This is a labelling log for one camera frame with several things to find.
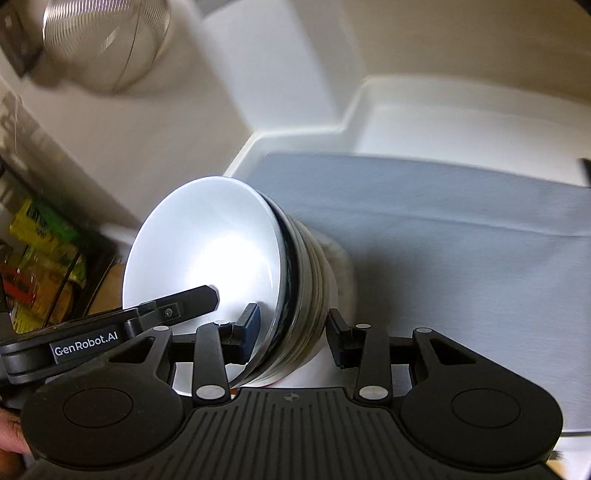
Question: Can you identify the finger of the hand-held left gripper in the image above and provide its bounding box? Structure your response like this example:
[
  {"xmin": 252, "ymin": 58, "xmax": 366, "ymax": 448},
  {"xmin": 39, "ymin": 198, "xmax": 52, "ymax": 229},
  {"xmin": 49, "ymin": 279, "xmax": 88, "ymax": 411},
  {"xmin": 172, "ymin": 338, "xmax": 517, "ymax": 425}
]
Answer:
[{"xmin": 154, "ymin": 285, "xmax": 220, "ymax": 326}]

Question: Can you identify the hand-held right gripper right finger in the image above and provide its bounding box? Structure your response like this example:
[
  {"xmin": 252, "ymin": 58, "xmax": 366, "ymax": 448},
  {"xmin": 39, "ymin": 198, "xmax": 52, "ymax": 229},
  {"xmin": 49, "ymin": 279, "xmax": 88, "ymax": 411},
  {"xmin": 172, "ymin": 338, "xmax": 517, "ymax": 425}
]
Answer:
[{"xmin": 327, "ymin": 309, "xmax": 497, "ymax": 402}]

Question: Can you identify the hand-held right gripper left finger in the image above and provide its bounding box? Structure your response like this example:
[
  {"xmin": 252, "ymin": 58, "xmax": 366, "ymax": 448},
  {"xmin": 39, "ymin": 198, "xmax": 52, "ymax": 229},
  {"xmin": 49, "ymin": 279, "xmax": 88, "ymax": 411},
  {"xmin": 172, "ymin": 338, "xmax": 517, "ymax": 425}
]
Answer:
[{"xmin": 108, "ymin": 303, "xmax": 262, "ymax": 407}]

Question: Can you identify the white bowl with blue pattern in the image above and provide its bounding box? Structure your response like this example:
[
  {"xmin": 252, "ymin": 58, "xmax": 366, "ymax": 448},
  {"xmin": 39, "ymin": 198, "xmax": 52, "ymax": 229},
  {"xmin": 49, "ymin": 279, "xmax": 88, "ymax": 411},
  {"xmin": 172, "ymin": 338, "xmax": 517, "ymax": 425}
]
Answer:
[{"xmin": 122, "ymin": 176, "xmax": 298, "ymax": 398}]

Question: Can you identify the light blue bowl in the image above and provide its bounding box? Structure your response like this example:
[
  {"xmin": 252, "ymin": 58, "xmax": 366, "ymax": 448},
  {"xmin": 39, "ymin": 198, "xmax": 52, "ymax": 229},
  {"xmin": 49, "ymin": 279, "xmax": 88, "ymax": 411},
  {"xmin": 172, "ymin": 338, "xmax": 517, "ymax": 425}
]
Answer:
[{"xmin": 265, "ymin": 198, "xmax": 311, "ymax": 370}]

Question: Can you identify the cream ridged bowl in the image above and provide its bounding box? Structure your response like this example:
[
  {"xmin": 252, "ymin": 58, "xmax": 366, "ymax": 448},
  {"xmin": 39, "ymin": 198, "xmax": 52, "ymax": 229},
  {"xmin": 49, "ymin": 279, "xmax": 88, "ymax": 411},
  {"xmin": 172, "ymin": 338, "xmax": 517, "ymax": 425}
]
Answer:
[{"xmin": 249, "ymin": 217, "xmax": 356, "ymax": 388}]

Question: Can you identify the person's left hand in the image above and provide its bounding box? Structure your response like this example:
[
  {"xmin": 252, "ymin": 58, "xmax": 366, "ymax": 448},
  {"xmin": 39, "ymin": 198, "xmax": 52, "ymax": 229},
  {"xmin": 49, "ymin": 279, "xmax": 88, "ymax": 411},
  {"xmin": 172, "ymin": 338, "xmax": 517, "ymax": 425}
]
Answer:
[{"xmin": 0, "ymin": 411, "xmax": 28, "ymax": 455}]

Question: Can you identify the wooden cutting board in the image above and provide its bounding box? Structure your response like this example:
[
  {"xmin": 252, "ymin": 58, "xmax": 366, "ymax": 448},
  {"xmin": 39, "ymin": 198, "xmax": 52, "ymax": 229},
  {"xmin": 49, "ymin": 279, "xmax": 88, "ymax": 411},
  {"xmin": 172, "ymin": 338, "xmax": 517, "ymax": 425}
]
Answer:
[{"xmin": 88, "ymin": 265, "xmax": 127, "ymax": 319}]

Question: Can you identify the green snack packet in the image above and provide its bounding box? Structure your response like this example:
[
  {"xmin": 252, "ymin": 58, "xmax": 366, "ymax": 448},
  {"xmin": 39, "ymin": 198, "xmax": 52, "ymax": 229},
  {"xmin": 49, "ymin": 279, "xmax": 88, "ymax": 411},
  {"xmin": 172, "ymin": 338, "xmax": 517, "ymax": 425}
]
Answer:
[{"xmin": 9, "ymin": 198, "xmax": 88, "ymax": 333}]

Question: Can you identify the grey mat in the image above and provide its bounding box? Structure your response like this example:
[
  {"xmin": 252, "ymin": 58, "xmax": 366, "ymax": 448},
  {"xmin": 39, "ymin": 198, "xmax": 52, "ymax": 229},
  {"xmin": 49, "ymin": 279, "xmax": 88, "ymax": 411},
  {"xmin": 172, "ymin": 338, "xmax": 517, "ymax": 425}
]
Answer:
[{"xmin": 249, "ymin": 152, "xmax": 591, "ymax": 435}]

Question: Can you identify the metal mesh strainer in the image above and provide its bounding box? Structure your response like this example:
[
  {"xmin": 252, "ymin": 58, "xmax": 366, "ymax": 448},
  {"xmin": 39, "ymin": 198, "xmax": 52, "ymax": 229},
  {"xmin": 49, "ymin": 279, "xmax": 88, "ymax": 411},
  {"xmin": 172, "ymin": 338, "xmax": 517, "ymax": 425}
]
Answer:
[{"xmin": 41, "ymin": 0, "xmax": 171, "ymax": 95}]

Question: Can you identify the hanging cleaver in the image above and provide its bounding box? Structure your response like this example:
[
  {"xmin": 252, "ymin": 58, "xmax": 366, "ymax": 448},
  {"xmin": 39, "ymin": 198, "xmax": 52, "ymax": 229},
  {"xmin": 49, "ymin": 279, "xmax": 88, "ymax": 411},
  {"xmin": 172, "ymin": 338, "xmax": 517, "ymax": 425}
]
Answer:
[{"xmin": 0, "ymin": 0, "xmax": 47, "ymax": 79}]

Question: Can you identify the black wire rack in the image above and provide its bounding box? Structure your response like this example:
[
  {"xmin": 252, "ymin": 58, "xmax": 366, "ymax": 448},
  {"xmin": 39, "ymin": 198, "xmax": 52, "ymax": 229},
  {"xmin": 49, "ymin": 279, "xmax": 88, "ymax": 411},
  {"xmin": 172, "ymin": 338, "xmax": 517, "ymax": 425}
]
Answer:
[{"xmin": 0, "ymin": 157, "xmax": 118, "ymax": 335}]

